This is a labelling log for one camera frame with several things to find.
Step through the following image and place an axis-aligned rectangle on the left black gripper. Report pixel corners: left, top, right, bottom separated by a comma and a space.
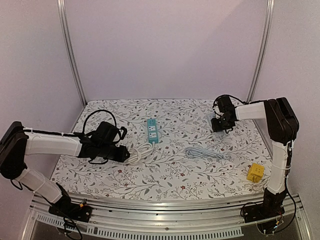
98, 143, 130, 163

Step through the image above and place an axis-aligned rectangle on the white cord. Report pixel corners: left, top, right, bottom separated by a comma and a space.
124, 142, 156, 165

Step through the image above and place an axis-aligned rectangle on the grey-blue cord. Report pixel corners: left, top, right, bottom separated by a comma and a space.
184, 146, 226, 161

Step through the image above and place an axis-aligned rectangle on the grey-blue power strip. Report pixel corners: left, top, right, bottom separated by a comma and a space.
206, 113, 224, 138

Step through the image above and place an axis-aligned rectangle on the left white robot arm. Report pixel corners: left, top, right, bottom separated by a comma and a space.
0, 121, 130, 217

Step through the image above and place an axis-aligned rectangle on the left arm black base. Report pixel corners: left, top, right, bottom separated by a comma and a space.
48, 196, 93, 223

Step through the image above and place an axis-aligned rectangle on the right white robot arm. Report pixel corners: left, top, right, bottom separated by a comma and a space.
211, 94, 299, 195

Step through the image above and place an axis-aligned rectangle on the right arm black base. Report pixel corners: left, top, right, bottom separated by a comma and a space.
240, 196, 285, 235

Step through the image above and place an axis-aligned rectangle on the floral table cloth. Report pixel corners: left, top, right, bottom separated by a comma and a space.
51, 99, 272, 202

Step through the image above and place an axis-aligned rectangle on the yellow cube socket adapter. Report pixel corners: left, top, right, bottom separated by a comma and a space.
246, 163, 265, 183

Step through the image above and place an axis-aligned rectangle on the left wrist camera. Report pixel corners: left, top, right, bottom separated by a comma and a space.
117, 126, 128, 141

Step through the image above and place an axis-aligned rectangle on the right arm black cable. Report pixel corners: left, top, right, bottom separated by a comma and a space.
213, 94, 251, 106

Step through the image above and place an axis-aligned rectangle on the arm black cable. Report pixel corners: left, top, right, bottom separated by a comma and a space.
82, 109, 118, 137
213, 94, 251, 106

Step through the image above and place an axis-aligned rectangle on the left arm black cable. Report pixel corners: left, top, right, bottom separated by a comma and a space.
82, 109, 118, 137

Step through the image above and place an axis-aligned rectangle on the aluminium front rail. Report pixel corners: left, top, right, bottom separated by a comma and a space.
19, 192, 313, 240

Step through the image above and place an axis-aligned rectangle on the right aluminium corner post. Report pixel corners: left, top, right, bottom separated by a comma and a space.
246, 0, 275, 102

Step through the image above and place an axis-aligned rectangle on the aluminium corner post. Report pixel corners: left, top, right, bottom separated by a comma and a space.
56, 0, 87, 107
246, 0, 275, 102

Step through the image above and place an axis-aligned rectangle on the left aluminium corner post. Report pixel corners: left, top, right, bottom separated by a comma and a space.
56, 0, 87, 107

